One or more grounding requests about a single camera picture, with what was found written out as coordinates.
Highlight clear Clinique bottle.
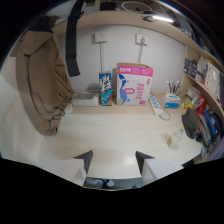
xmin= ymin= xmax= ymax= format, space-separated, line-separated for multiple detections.
xmin=166 ymin=128 xmax=184 ymax=150

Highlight black pouch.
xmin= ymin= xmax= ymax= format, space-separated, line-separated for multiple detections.
xmin=181 ymin=107 xmax=201 ymax=140

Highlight white power strip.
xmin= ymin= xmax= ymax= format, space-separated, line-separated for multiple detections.
xmin=148 ymin=94 xmax=165 ymax=117

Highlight white shallow tray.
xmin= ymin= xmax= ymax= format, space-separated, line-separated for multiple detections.
xmin=71 ymin=91 xmax=100 ymax=108

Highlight blue and white tissue box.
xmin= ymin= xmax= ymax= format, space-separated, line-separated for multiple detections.
xmin=161 ymin=92 xmax=182 ymax=110

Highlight blue headphones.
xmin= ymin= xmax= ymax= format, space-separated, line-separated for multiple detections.
xmin=201 ymin=109 xmax=223 ymax=143

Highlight pen holder with pens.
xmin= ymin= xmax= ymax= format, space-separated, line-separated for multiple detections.
xmin=166 ymin=79 xmax=182 ymax=96

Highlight blue tall carton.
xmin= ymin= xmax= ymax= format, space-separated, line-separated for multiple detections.
xmin=98 ymin=70 xmax=113 ymax=107

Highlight pink and white cardboard box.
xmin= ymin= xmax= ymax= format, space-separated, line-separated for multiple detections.
xmin=116 ymin=62 xmax=154 ymax=107

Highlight brown hanging jacket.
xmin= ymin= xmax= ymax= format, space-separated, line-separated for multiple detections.
xmin=9 ymin=16 xmax=75 ymax=137

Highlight wooden shelf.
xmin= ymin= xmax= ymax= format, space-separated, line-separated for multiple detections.
xmin=49 ymin=9 xmax=224 ymax=116

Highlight black hanging strap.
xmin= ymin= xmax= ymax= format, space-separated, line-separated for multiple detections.
xmin=64 ymin=0 xmax=86 ymax=78

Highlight white wall socket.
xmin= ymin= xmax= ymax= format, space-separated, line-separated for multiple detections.
xmin=135 ymin=33 xmax=149 ymax=46

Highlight white wall switch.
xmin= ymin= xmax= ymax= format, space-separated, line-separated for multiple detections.
xmin=94 ymin=31 xmax=109 ymax=44

